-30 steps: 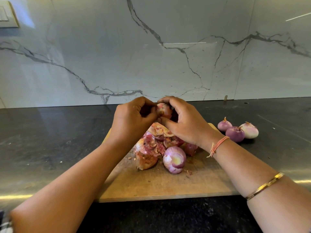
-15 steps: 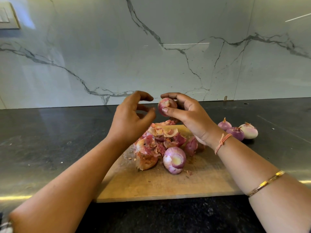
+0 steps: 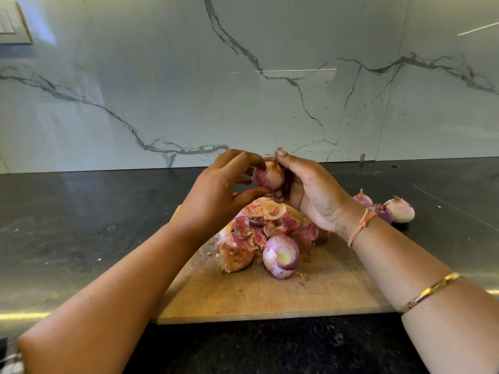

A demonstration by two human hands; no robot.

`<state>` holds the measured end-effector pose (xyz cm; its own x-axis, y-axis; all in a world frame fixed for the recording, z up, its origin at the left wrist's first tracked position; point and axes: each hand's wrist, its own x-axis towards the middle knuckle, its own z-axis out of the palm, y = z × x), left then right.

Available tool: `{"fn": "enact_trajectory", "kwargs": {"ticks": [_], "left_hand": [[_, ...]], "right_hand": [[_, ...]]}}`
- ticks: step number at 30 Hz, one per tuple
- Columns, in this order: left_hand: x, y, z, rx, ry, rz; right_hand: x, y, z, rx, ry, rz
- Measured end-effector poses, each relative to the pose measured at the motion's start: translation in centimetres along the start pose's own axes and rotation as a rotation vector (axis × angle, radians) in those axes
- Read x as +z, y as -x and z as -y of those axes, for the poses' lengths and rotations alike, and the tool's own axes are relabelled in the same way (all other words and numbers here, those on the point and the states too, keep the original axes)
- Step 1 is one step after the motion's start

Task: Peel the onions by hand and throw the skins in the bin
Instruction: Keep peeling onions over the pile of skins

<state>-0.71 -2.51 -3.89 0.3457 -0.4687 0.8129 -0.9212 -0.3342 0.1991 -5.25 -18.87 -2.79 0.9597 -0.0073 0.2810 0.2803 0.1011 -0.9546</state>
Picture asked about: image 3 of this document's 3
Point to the person's right hand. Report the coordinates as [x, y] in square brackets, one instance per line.
[320, 194]

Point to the person's left hand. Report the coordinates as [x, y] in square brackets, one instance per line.
[210, 197]

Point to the small red onion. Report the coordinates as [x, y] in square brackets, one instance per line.
[362, 199]

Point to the pile of onion peels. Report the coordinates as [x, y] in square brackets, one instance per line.
[246, 229]

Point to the red onion with pale patch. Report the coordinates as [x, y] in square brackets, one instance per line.
[281, 256]

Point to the brownish red onion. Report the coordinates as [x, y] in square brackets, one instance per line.
[400, 209]

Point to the person's right forearm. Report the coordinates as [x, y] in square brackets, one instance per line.
[425, 292]

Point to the person's left forearm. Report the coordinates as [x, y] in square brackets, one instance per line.
[101, 307]

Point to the wooden cutting board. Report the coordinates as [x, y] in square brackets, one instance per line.
[226, 296]

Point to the gold bangle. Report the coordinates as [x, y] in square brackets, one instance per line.
[430, 292]

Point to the black white plaid sleeve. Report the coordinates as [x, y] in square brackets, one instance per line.
[9, 362]

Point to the white wall switch plate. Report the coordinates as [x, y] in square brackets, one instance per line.
[12, 21]

